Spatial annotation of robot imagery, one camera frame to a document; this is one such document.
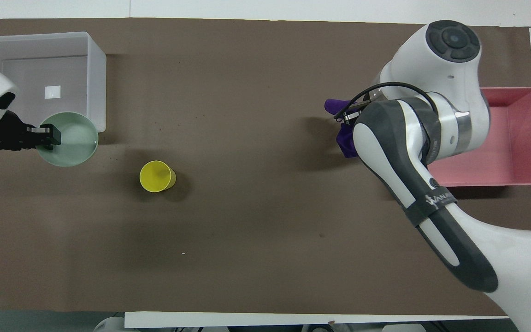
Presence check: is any translucent white plastic box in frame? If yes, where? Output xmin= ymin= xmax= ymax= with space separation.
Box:
xmin=0 ymin=31 xmax=107 ymax=134

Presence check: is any yellow plastic cup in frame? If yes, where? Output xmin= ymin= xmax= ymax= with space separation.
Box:
xmin=139 ymin=160 xmax=177 ymax=193

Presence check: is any purple crumpled trash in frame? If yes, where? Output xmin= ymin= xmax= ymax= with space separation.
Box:
xmin=324 ymin=97 xmax=359 ymax=159

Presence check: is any light green bowl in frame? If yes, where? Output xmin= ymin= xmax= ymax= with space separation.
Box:
xmin=36 ymin=112 xmax=100 ymax=167

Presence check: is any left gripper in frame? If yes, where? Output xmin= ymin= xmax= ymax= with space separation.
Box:
xmin=0 ymin=110 xmax=36 ymax=153

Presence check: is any black cable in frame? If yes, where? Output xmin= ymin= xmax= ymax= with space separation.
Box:
xmin=334 ymin=82 xmax=439 ymax=126

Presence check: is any pink plastic bin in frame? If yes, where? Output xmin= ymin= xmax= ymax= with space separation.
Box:
xmin=428 ymin=86 xmax=531 ymax=187

